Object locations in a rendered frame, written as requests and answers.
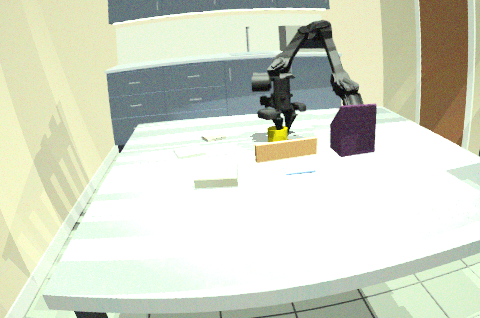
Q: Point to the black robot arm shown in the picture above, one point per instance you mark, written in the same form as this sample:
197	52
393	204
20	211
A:
279	73

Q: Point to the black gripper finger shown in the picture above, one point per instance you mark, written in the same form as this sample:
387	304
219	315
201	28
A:
288	119
279	122

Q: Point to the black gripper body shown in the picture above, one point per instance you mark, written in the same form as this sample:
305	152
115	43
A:
282	102

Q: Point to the yellow cup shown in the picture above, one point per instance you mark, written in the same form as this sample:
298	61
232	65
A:
276	135

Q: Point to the cream long flat bar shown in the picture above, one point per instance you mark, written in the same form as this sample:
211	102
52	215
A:
279	150

